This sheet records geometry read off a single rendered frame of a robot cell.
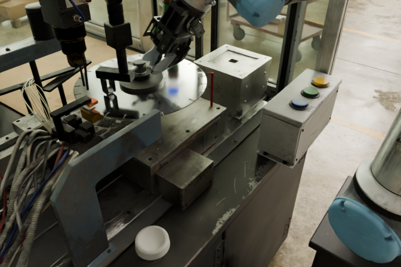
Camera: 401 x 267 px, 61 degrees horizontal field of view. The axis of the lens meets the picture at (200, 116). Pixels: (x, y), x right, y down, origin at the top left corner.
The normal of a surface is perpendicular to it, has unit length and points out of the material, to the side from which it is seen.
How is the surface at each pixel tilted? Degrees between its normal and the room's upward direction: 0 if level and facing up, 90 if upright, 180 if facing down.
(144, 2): 90
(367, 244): 98
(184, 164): 0
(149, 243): 1
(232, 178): 0
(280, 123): 90
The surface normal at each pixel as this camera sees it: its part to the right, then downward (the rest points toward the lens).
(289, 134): -0.61, 0.45
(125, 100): 0.00, -0.82
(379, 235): -0.77, 0.46
